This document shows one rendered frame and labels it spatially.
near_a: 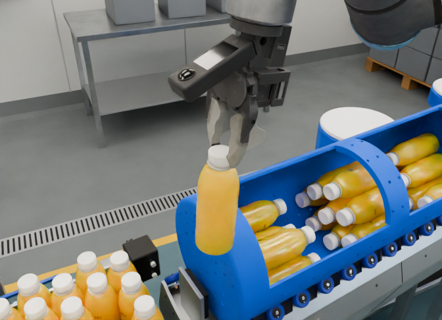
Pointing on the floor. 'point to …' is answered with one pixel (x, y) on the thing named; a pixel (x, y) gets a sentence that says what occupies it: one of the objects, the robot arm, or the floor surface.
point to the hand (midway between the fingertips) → (221, 154)
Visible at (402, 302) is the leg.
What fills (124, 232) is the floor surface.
